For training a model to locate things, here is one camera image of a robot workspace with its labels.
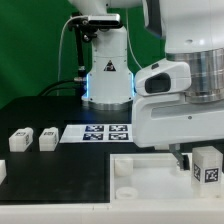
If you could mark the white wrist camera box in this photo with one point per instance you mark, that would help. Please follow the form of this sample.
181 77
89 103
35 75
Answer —
163 77

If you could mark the white front rail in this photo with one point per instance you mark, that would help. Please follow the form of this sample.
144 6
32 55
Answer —
124 213

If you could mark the white marker sheet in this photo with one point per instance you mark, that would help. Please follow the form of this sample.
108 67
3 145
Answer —
97 133

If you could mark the white square tabletop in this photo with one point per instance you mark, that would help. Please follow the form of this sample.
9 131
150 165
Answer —
150 177

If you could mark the white block left edge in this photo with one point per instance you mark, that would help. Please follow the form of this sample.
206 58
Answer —
3 172

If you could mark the black camera on stand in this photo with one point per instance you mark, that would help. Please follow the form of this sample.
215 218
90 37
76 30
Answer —
85 28

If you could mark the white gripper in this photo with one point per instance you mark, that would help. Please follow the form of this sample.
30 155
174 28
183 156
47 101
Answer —
159 120

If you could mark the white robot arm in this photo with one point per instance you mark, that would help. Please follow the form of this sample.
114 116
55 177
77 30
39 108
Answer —
194 33

